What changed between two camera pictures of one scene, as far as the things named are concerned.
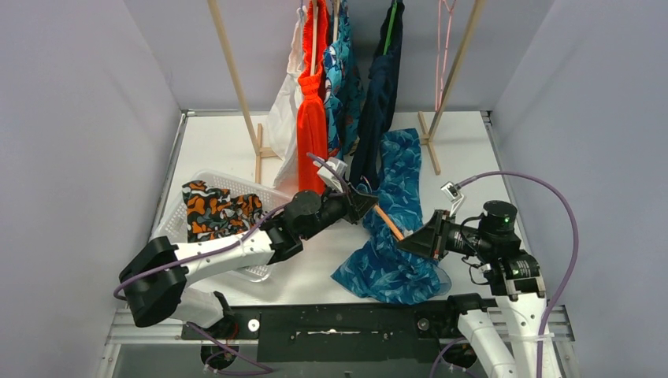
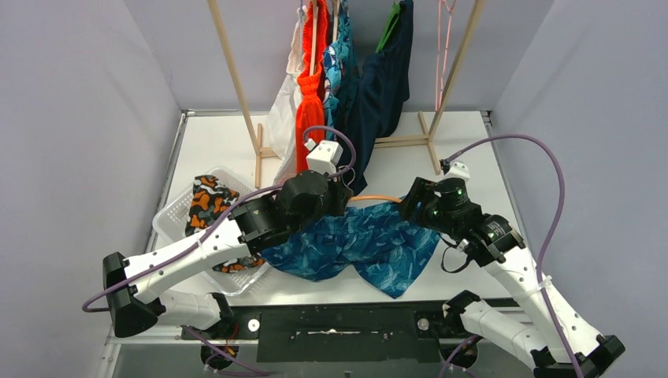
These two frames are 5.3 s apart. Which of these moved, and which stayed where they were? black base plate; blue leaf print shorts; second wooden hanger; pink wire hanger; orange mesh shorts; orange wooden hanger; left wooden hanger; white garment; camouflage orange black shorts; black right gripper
Moved: orange wooden hanger; camouflage orange black shorts; black right gripper; blue leaf print shorts
Stayed: pink wire hanger; black base plate; orange mesh shorts; left wooden hanger; second wooden hanger; white garment
